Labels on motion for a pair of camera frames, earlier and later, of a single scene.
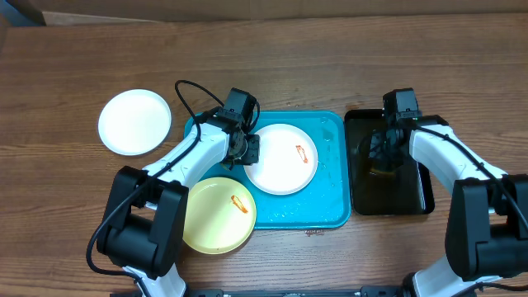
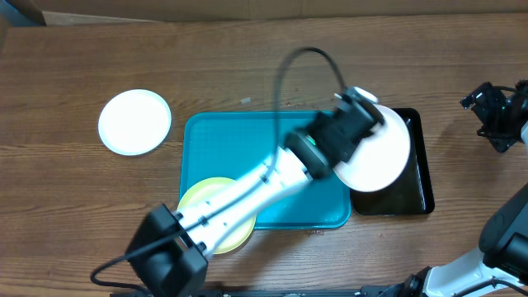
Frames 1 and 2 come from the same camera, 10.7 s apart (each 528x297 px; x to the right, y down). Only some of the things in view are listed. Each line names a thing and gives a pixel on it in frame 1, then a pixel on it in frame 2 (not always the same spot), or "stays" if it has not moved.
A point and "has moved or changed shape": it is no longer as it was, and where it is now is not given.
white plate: (134, 122) stays
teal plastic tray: (323, 205) stays
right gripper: (383, 156) to (496, 99)
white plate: (288, 160) has moved or changed shape
